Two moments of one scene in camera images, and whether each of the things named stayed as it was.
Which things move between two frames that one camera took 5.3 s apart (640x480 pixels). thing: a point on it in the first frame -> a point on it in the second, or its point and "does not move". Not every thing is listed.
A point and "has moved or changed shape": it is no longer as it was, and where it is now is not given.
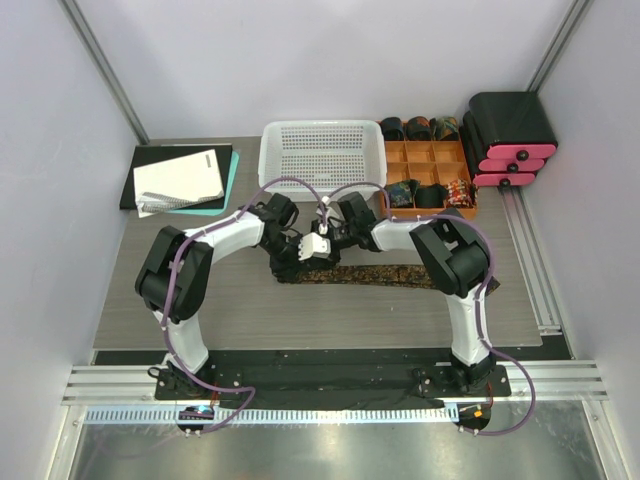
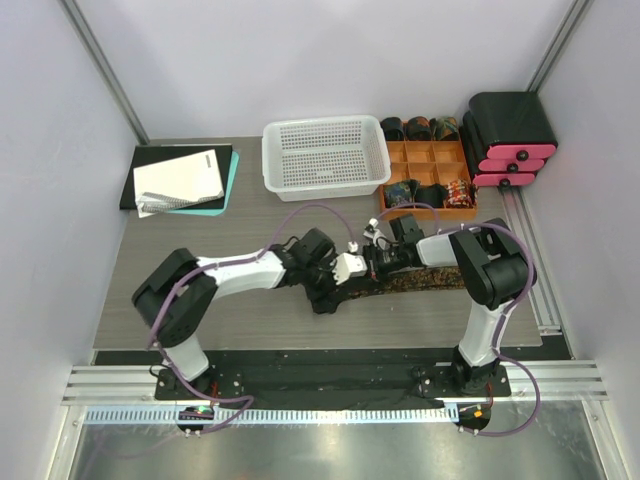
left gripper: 289,270 -> 321,300
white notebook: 177,182 does not move
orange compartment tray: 429,161 does not move
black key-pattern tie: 368,275 has moved or changed shape
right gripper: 334,257 -> 376,276
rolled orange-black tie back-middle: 418,128 does not move
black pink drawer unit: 507,138 does not move
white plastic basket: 327,153 does not move
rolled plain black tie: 430,196 does not move
